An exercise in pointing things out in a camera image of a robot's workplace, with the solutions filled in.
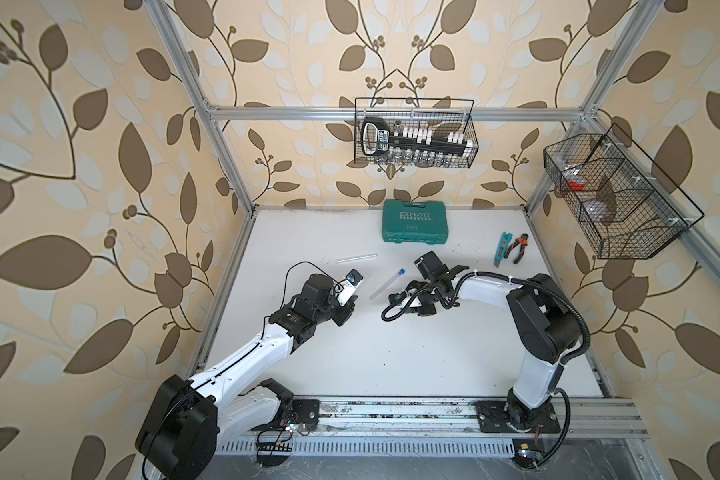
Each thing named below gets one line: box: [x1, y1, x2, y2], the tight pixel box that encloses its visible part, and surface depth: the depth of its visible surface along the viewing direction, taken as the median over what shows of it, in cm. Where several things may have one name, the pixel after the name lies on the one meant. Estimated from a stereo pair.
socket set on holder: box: [361, 117, 474, 161], surface depth 86 cm
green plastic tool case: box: [382, 199, 449, 245], surface depth 112 cm
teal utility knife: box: [493, 231, 513, 268], surface depth 110 cm
